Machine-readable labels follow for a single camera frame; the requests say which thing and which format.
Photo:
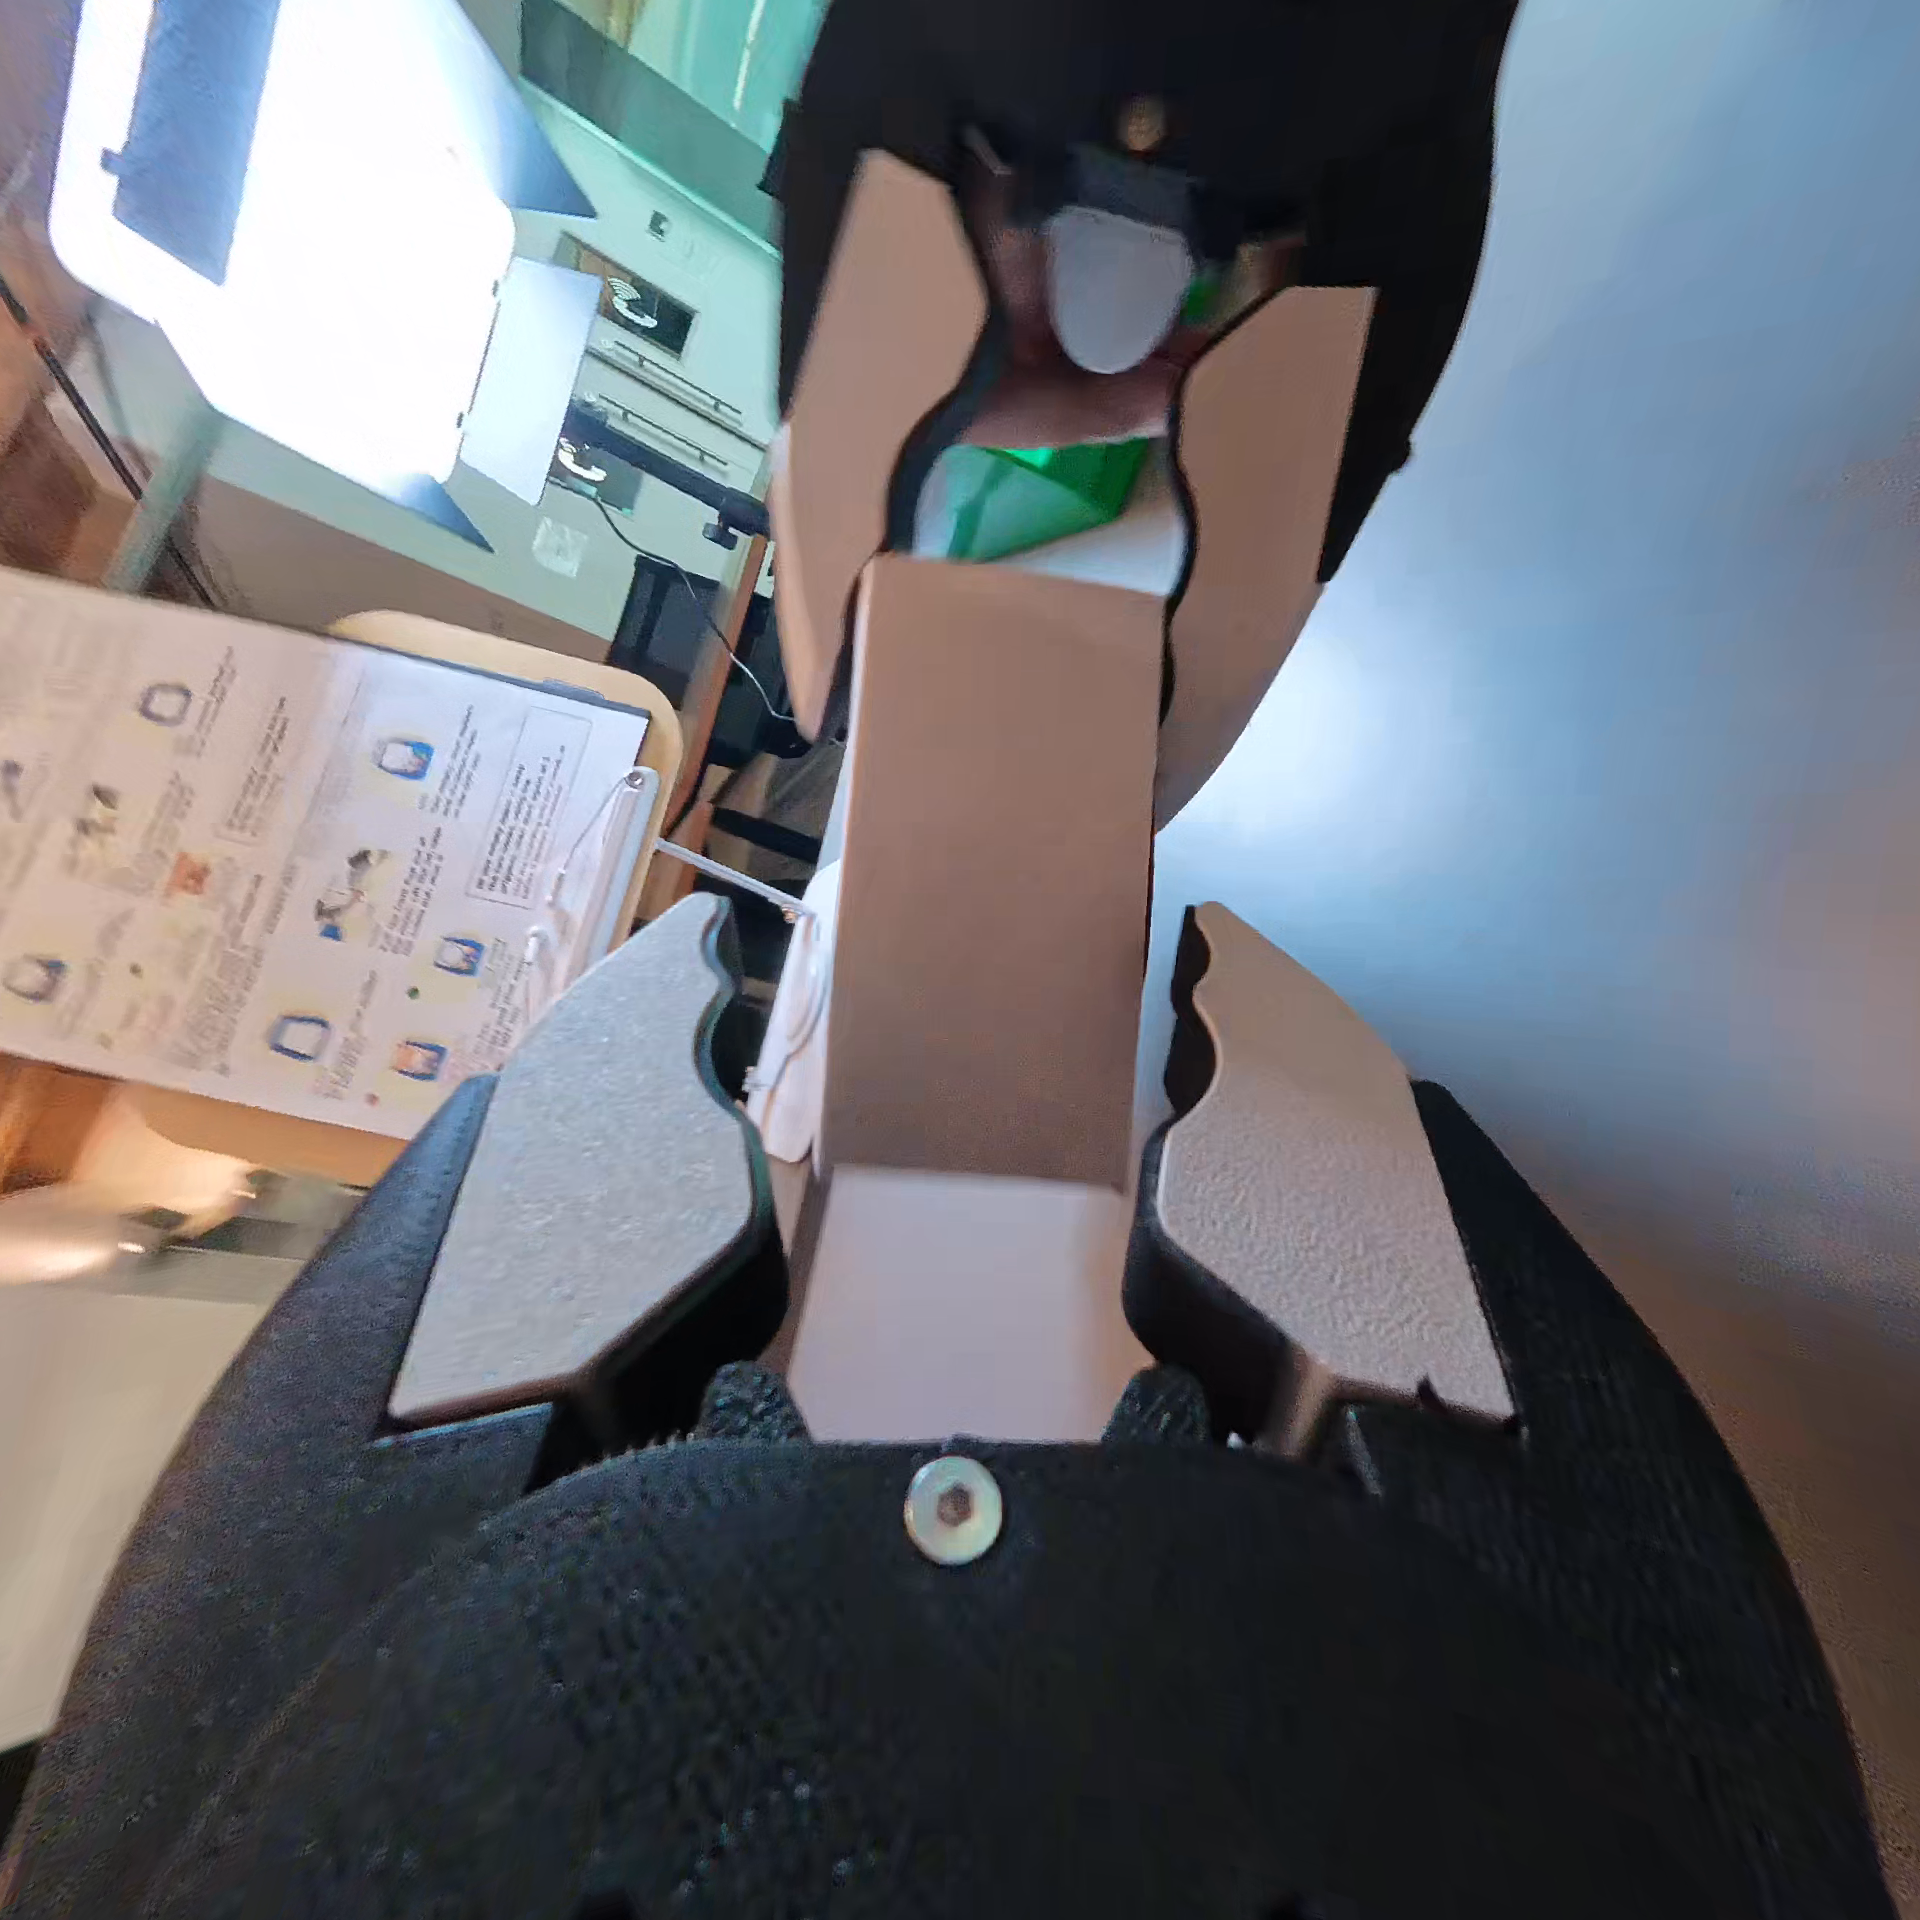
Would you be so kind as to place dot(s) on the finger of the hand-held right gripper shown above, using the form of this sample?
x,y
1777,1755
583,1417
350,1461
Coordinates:
x,y
1276,495
870,377

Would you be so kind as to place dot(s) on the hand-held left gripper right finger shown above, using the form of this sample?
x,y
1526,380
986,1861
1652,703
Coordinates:
x,y
1320,1202

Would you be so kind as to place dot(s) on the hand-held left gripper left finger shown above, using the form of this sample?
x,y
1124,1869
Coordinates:
x,y
586,1186

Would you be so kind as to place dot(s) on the brown cardboard box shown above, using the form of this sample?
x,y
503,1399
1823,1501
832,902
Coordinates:
x,y
990,902

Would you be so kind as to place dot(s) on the person's right hand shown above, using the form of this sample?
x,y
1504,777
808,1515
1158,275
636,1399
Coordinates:
x,y
1080,405

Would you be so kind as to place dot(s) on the green plastic bin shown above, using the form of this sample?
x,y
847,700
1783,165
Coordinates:
x,y
1049,495

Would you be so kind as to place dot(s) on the instruction sheet on stand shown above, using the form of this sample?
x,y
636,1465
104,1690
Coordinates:
x,y
524,649

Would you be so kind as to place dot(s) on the printed instruction sheet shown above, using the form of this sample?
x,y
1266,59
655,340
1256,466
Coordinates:
x,y
224,839

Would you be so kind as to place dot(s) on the studio light panel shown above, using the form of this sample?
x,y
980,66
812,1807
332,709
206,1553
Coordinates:
x,y
330,225

